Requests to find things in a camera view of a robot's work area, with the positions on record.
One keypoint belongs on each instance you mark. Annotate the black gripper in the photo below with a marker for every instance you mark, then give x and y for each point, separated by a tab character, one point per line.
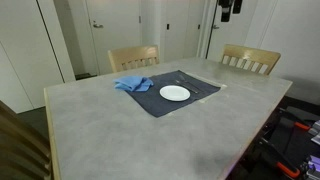
226	4

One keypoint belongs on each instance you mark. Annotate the silver metal fork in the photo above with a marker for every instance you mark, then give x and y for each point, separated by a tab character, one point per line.
188	81
191	90

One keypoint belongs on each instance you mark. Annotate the white round plate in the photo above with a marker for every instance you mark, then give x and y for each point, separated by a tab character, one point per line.
174	93

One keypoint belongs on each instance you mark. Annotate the light wooden slat-back chair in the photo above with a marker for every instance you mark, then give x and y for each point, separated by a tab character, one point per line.
250	53
20	140
133	53

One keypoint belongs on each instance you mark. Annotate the dark blue cloth placemat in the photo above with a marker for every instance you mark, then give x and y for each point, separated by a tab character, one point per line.
156	103

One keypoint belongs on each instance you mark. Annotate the light blue crumpled cloth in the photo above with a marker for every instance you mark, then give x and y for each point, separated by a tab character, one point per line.
133	83

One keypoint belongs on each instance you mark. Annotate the black flat panel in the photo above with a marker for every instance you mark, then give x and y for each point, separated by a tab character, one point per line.
303	113

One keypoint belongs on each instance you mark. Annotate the black perforated mounting board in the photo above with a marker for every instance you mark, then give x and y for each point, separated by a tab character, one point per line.
296	146

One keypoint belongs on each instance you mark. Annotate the small black wall switch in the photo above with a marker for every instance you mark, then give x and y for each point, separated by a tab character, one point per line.
198	26
168	26

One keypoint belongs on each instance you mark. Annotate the aluminium extrusion rail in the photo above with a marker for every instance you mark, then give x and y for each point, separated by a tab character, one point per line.
313	166
316	131

